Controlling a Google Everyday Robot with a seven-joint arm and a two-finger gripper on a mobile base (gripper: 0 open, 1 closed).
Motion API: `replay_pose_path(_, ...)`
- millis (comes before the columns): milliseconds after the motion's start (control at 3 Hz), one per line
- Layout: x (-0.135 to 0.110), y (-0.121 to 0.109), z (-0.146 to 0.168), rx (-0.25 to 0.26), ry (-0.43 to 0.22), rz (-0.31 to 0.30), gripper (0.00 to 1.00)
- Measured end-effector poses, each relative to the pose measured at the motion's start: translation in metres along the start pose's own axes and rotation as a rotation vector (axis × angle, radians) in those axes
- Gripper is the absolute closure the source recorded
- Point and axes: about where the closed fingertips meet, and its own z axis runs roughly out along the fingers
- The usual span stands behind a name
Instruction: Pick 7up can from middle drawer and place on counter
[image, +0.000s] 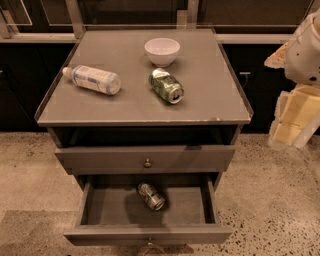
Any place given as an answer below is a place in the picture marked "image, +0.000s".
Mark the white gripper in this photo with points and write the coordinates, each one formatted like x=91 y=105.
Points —
x=304 y=60

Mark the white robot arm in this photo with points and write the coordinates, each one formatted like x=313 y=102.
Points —
x=297 y=113

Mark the grey top drawer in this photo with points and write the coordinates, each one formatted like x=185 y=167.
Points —
x=130 y=160

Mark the crushed green soda can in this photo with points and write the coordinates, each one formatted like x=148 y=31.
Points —
x=166 y=86

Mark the round metal drawer knob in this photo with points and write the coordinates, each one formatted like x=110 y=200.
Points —
x=147 y=163

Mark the grey drawer cabinet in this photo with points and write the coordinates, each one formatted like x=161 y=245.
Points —
x=212 y=111

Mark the open grey middle drawer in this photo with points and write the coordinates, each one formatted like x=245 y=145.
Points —
x=113 y=213

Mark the white ceramic bowl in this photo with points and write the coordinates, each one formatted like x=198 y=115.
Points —
x=162 y=52

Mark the clear plastic water bottle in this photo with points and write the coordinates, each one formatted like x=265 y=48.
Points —
x=94 y=79

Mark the metal middle drawer handle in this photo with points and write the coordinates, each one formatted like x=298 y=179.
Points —
x=152 y=248

